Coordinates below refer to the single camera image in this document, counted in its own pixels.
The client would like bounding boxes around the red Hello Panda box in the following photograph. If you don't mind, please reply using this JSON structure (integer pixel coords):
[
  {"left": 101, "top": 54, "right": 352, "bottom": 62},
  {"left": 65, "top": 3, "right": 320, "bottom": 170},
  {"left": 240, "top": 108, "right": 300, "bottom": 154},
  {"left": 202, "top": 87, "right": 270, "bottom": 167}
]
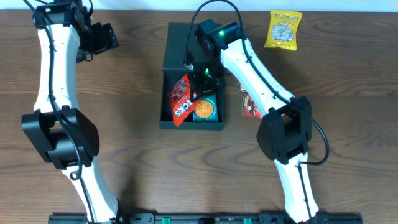
[{"left": 241, "top": 92, "right": 289, "bottom": 121}]

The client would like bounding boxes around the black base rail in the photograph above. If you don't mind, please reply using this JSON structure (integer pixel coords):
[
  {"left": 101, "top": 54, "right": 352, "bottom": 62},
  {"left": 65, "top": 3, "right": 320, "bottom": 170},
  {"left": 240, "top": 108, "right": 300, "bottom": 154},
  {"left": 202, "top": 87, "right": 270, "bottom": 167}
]
[{"left": 48, "top": 212, "right": 364, "bottom": 224}]

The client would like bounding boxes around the yellow Hacks candy bag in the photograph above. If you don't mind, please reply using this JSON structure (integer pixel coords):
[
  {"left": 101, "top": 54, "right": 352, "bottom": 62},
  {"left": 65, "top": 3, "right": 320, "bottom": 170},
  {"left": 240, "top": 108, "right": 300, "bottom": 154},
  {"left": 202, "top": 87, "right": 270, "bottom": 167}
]
[{"left": 264, "top": 10, "right": 302, "bottom": 51}]

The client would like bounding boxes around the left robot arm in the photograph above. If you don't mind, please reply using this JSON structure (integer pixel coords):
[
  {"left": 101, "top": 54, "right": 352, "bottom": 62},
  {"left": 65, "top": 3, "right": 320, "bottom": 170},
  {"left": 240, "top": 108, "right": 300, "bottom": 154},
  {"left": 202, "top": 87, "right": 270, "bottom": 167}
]
[{"left": 21, "top": 0, "right": 126, "bottom": 223}]

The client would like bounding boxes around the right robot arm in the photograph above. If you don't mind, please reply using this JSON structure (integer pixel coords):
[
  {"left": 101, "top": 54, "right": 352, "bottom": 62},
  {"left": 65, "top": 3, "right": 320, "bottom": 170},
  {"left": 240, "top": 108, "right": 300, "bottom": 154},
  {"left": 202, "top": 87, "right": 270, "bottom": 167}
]
[{"left": 183, "top": 19, "right": 319, "bottom": 223}]

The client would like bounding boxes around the red Hacks candy bag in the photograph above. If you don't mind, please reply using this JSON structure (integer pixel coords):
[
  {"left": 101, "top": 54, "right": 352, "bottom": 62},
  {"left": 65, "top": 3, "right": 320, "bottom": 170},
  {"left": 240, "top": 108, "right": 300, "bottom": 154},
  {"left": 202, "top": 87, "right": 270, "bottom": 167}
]
[{"left": 169, "top": 74, "right": 198, "bottom": 127}]

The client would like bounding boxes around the left black cable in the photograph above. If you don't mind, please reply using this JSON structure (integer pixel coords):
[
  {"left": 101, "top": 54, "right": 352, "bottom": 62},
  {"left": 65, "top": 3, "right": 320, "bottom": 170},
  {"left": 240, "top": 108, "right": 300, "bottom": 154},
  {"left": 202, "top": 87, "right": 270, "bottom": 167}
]
[{"left": 23, "top": 0, "right": 94, "bottom": 223}]

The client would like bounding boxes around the right black cable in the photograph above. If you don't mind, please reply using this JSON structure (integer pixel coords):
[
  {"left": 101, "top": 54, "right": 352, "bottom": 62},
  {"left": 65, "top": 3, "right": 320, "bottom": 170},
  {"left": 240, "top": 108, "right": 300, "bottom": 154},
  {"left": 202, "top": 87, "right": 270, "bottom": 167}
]
[{"left": 183, "top": 0, "right": 330, "bottom": 223}]

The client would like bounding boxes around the black cable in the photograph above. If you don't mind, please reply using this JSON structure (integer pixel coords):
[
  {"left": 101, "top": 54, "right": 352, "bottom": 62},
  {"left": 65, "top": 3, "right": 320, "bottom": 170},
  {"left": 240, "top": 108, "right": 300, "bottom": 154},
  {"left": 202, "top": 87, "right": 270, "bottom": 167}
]
[
  {"left": 23, "top": 0, "right": 94, "bottom": 223},
  {"left": 183, "top": 0, "right": 330, "bottom": 223}
]

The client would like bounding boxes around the teal Crunchies box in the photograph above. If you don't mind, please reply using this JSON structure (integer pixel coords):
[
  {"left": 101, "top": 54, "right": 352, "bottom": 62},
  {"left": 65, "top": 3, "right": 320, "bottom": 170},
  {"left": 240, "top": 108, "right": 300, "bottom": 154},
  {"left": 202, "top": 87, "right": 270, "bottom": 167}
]
[{"left": 193, "top": 95, "right": 218, "bottom": 122}]

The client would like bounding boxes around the black gift box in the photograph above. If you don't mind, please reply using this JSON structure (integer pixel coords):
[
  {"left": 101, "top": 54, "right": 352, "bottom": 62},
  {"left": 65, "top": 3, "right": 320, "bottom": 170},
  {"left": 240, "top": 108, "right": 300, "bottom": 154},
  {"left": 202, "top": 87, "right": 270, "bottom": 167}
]
[{"left": 159, "top": 22, "right": 225, "bottom": 131}]

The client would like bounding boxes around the brown Pocky box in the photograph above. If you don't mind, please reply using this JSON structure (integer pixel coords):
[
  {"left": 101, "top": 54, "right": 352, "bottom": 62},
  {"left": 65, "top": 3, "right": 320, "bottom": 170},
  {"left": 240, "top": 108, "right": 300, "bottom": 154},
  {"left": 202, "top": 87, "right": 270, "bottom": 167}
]
[{"left": 238, "top": 83, "right": 247, "bottom": 93}]

